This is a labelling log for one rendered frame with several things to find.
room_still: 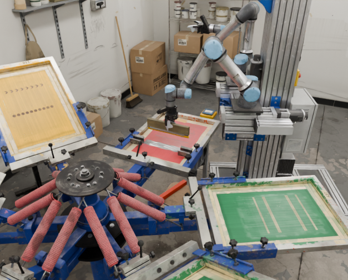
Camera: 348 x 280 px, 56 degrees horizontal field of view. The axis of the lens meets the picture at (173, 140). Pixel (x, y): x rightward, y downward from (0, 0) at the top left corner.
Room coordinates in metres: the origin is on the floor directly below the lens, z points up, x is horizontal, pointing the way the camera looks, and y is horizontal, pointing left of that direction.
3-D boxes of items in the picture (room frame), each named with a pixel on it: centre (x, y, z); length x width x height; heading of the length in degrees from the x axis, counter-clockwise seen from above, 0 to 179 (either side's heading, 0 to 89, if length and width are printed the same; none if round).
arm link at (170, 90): (2.21, 0.02, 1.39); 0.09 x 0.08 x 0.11; 85
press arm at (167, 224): (1.39, -0.16, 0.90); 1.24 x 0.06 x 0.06; 95
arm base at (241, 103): (2.29, -0.57, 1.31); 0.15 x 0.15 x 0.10
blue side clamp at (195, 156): (1.95, -0.14, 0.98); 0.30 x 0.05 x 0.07; 155
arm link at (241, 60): (2.80, -0.59, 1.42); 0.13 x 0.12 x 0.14; 152
